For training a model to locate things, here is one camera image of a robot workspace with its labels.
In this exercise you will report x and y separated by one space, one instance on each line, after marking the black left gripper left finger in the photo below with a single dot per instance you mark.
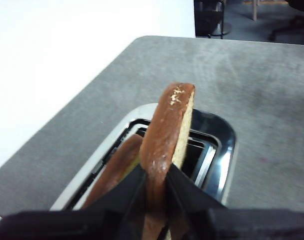
126 200

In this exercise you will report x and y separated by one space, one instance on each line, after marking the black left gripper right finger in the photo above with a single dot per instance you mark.
189 200

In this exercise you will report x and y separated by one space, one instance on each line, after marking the square brown bread slice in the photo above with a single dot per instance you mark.
164 135

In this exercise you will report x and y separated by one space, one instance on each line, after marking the round-topped brown bread slice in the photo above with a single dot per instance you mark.
116 167

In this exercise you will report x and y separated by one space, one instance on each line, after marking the beige two-slot toaster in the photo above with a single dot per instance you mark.
222 155

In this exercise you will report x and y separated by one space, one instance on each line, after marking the black metal stand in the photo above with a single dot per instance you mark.
209 17

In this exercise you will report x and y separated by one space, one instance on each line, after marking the black office chair base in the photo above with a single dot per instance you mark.
292 27

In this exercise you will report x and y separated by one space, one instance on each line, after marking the pale wooden furniture leg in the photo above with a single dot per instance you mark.
255 8

